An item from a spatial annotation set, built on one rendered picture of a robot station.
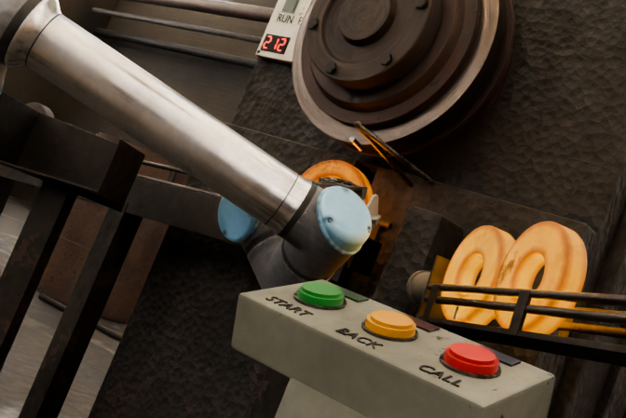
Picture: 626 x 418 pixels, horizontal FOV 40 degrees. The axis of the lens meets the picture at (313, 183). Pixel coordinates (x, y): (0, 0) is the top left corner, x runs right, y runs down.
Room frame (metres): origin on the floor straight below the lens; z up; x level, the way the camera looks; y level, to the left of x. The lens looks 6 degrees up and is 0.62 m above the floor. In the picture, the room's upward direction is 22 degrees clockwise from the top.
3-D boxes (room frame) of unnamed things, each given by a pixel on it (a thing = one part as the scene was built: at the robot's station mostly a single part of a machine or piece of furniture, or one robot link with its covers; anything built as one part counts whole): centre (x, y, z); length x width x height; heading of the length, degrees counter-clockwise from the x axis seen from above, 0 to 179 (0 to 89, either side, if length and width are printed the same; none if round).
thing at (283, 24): (1.98, 0.15, 1.15); 0.26 x 0.02 x 0.18; 50
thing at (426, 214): (1.54, -0.24, 0.68); 0.11 x 0.08 x 0.24; 140
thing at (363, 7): (1.61, 0.02, 1.11); 0.28 x 0.06 x 0.28; 50
